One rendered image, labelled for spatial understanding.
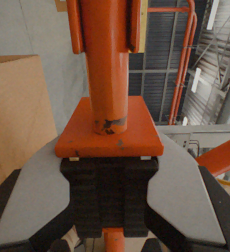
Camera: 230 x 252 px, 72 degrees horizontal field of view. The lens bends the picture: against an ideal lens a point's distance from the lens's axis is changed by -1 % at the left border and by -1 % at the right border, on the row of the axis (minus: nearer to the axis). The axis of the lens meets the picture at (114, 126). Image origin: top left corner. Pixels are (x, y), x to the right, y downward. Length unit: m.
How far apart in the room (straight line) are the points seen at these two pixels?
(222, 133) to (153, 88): 10.30
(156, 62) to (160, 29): 1.82
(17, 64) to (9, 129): 0.09
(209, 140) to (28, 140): 1.34
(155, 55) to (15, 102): 10.86
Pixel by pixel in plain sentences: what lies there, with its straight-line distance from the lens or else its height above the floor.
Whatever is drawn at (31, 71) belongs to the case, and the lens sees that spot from 0.30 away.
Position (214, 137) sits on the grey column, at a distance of 1.46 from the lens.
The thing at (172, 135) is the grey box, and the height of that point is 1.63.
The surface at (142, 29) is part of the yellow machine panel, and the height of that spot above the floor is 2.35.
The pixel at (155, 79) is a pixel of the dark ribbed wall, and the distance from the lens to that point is 11.40.
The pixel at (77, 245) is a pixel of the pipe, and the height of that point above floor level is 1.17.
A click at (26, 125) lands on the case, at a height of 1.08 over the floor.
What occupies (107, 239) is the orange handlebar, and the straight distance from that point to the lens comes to 0.19.
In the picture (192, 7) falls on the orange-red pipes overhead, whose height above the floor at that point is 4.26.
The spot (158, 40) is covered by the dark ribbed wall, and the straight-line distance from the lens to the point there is 10.96.
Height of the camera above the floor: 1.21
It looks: level
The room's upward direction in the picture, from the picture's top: 89 degrees clockwise
